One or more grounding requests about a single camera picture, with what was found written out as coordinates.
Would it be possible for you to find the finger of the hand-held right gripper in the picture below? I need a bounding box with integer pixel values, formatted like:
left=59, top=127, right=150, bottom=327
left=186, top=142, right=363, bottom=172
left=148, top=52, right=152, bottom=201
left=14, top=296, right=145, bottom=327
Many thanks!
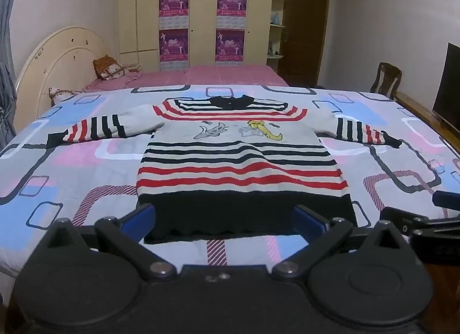
left=432, top=191, right=460, bottom=218
left=380, top=206, right=428, bottom=236

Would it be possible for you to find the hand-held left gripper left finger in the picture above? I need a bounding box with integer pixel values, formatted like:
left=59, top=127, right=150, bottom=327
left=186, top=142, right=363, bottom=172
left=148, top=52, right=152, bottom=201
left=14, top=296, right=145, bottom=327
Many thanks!
left=47, top=204, right=177, bottom=281

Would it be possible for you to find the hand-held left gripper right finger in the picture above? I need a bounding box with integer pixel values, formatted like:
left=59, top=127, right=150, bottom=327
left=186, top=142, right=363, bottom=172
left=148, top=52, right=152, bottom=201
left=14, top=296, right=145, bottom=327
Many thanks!
left=273, top=205, right=414, bottom=281

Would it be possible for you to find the striped knit sweater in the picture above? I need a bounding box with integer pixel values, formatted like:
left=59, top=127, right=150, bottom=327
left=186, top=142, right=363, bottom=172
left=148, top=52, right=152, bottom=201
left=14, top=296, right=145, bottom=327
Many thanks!
left=47, top=94, right=403, bottom=245

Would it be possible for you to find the printed geometric bedsheet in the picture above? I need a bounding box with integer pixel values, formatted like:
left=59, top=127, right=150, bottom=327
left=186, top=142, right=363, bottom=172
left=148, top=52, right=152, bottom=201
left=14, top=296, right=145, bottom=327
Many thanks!
left=0, top=84, right=460, bottom=277

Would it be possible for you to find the black television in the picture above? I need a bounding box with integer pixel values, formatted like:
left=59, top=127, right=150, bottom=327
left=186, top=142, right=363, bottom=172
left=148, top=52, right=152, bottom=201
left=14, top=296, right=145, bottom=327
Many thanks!
left=431, top=42, right=460, bottom=130

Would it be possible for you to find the wooden chair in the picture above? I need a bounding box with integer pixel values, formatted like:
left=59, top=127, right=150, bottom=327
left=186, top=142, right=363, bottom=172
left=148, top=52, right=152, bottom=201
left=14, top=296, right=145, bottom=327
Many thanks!
left=370, top=62, right=402, bottom=99

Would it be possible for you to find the white floral pillow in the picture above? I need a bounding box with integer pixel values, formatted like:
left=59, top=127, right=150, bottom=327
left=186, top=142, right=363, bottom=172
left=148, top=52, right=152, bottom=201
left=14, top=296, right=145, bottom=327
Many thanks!
left=48, top=87, right=85, bottom=106

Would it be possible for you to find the brown patterned pillow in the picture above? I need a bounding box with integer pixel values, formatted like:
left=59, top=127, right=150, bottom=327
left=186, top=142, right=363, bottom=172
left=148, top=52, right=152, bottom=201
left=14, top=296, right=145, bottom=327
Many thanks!
left=93, top=54, right=126, bottom=81

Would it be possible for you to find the pink bed sheet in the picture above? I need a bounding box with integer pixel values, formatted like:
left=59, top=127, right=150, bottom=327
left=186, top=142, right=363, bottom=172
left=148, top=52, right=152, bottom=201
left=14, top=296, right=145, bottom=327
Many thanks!
left=82, top=64, right=290, bottom=92

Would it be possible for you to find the cream rounded headboard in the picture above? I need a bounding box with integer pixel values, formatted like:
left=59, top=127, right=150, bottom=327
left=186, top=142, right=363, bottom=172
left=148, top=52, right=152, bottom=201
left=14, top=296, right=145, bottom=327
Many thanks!
left=14, top=26, right=119, bottom=126

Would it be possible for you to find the dark wooden door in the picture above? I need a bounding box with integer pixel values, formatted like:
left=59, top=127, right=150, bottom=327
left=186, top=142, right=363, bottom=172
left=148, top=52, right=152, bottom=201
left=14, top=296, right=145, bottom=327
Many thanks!
left=278, top=0, right=330, bottom=87

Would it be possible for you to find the cream corner shelf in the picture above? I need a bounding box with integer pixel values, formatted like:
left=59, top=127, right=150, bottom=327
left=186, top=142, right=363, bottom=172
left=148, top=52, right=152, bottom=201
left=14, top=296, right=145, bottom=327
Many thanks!
left=268, top=0, right=288, bottom=59

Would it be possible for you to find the grey curtain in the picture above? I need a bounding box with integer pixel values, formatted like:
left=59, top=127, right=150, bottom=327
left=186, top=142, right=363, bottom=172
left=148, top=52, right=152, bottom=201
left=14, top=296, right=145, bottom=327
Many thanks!
left=0, top=0, right=22, bottom=144

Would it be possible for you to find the cream wardrobe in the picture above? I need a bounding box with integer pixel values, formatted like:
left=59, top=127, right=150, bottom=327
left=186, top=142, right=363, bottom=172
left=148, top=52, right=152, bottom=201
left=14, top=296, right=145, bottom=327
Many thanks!
left=116, top=0, right=275, bottom=72

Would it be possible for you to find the wooden bed frame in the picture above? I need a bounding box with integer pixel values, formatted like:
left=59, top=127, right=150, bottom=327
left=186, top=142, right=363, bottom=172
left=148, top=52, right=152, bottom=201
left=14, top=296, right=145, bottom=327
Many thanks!
left=392, top=91, right=460, bottom=158

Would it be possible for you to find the purple wall poster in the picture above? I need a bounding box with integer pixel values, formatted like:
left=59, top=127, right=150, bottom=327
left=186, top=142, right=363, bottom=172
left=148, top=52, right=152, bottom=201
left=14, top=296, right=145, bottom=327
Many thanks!
left=215, top=28, right=246, bottom=67
left=159, top=28, right=189, bottom=71
left=159, top=0, right=190, bottom=30
left=216, top=0, right=248, bottom=29

